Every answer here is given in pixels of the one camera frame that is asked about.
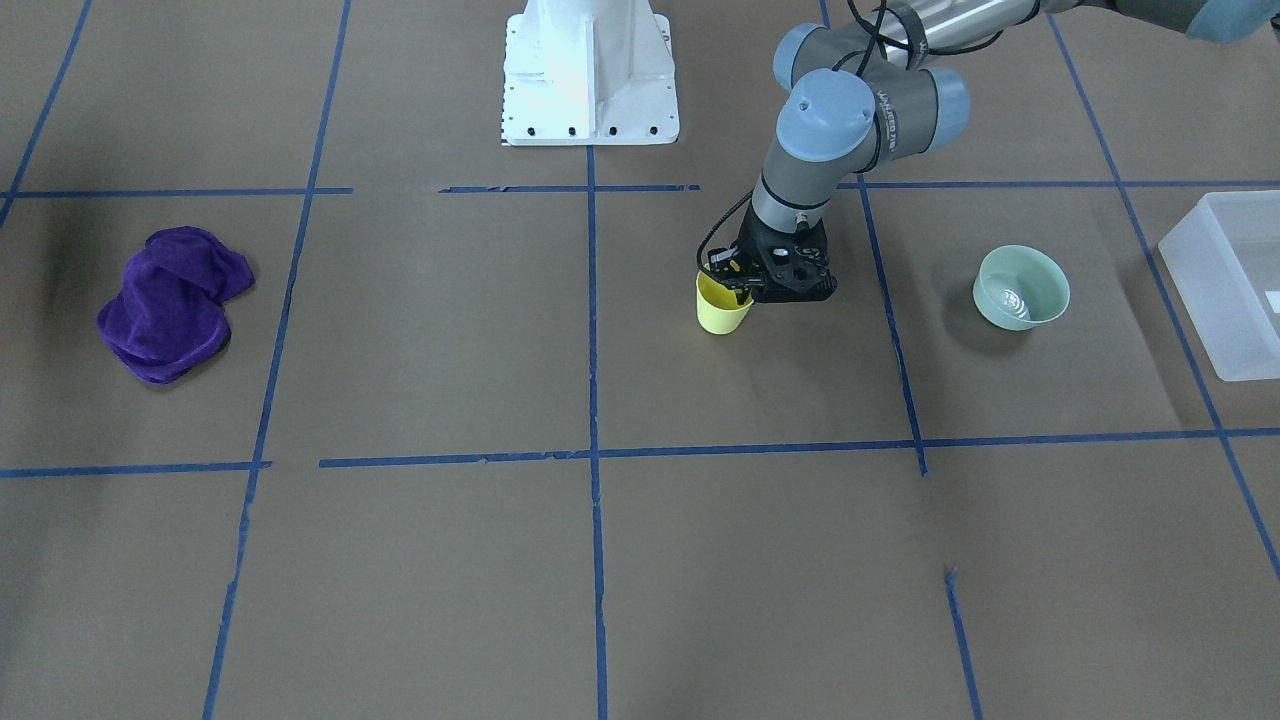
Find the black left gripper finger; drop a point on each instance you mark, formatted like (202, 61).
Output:
(732, 269)

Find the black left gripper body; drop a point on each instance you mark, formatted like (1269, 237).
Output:
(749, 243)

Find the yellow plastic cup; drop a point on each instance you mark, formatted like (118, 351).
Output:
(719, 309)

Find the light green bowl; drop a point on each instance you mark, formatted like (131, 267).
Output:
(1018, 288)

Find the purple cloth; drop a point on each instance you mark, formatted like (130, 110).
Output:
(169, 316)

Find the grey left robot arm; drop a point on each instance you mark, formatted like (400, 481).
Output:
(859, 97)

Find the translucent plastic storage box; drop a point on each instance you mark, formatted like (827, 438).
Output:
(1223, 257)

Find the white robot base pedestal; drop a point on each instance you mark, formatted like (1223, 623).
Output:
(589, 73)

